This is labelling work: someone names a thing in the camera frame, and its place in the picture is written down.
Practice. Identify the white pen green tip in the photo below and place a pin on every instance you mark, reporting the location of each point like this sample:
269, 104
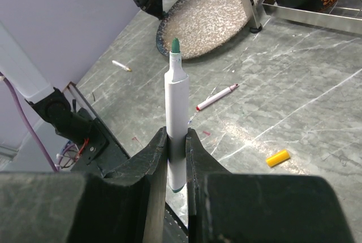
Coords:
176, 107

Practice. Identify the speckled ceramic plate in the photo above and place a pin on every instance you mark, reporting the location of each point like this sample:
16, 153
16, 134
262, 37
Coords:
200, 26

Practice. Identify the white pen yellow tip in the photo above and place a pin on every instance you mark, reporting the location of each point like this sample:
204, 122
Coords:
122, 66

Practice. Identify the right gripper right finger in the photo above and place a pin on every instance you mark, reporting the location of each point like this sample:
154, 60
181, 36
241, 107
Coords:
231, 207

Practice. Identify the yellow pen cap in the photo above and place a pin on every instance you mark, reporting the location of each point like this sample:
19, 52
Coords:
278, 158

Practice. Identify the black base bar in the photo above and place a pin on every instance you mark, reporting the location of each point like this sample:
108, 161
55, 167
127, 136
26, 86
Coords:
113, 152

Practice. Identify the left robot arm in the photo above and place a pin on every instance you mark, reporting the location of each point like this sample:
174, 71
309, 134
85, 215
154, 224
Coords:
22, 77

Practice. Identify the steel dish rack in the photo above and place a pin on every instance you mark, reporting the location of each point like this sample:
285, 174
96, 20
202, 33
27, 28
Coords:
323, 20

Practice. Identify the white pen red tip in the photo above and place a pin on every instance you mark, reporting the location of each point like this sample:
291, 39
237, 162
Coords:
216, 97

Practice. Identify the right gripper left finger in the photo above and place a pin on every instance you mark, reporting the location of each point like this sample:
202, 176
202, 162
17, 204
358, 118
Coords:
39, 206

